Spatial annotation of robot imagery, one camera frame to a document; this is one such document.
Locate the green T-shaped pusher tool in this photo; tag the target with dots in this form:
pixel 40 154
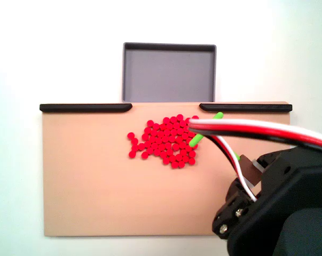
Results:
pixel 195 141

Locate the beige flat board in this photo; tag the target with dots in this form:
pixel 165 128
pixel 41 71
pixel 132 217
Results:
pixel 110 192

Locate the grey rectangular tray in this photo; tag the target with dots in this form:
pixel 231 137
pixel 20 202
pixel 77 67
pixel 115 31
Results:
pixel 168 77

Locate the black edge rail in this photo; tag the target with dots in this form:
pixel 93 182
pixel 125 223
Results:
pixel 246 107
pixel 86 107

